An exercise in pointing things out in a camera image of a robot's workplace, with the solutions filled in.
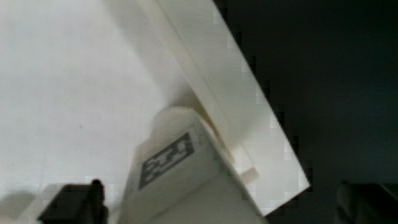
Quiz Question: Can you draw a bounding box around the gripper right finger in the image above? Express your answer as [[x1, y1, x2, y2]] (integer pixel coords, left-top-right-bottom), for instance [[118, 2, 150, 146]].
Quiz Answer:
[[333, 182, 398, 224]]

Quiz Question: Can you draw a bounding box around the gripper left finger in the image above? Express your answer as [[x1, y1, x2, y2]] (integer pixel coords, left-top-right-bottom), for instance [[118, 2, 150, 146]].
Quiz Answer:
[[36, 179, 108, 224]]

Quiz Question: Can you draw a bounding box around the white table leg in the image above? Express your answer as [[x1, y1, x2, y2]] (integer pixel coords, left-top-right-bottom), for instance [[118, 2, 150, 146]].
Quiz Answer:
[[116, 107, 267, 224]]

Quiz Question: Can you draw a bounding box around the white square table top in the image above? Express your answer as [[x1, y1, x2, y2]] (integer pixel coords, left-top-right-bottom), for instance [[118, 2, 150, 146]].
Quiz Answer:
[[0, 0, 262, 224]]

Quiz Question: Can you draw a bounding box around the white right wall rail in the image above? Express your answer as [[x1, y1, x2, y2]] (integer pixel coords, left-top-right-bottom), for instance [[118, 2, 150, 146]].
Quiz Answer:
[[154, 0, 308, 214]]

